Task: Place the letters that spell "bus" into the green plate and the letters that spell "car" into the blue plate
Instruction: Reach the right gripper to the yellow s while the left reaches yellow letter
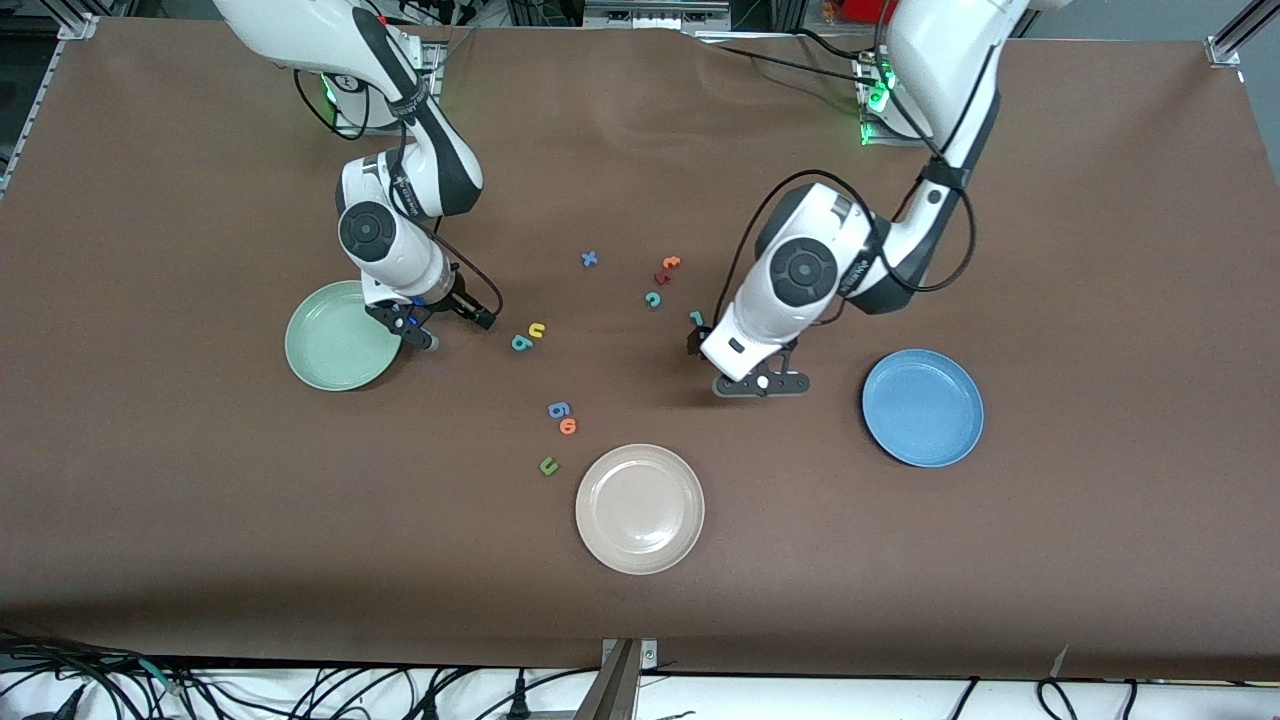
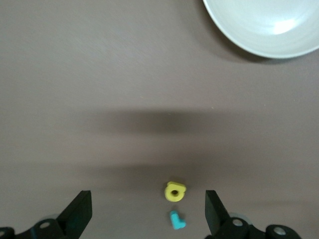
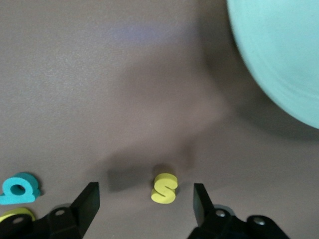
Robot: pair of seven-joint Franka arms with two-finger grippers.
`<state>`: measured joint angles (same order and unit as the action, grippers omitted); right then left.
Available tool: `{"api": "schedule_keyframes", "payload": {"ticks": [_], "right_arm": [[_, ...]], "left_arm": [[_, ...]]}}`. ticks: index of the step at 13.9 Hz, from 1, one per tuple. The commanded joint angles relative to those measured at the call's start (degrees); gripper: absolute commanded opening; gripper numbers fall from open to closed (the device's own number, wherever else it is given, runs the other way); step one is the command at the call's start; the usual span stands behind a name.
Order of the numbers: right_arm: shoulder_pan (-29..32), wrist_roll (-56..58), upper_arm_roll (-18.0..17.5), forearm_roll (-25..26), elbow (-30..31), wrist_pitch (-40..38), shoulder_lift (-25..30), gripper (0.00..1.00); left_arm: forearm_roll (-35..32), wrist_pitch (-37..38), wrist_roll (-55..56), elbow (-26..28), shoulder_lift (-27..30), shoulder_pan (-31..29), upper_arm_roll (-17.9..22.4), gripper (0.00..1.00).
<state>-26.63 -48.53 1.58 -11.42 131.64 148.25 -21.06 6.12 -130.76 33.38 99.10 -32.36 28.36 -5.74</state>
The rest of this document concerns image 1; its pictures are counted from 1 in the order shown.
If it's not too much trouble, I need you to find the green plate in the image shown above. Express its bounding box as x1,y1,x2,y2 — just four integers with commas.
284,279,405,392

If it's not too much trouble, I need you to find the beige plate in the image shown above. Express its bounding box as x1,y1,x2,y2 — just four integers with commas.
575,443,706,576

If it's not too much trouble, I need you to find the blue plate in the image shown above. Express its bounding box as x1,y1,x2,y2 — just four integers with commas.
861,348,986,469

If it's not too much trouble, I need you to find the brown table cover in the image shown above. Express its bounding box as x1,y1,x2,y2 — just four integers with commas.
0,18,1280,681

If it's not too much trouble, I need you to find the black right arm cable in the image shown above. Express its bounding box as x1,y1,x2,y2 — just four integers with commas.
293,60,504,321

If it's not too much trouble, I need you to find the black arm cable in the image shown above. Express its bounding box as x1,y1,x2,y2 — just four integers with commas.
293,60,504,321
712,0,976,326

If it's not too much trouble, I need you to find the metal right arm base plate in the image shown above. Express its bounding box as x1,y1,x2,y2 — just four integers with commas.
333,40,446,137

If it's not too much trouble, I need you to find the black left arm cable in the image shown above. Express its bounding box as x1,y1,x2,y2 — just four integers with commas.
712,0,976,326

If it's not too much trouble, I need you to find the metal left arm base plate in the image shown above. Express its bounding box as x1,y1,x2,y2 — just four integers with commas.
856,55,926,149

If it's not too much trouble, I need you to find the black base cable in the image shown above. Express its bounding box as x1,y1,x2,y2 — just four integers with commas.
690,35,881,81
795,28,891,66

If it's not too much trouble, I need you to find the grey metal frame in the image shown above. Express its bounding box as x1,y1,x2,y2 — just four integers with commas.
583,0,733,31

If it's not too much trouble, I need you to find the aluminium profile bracket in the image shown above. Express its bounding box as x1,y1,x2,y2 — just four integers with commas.
573,638,661,720

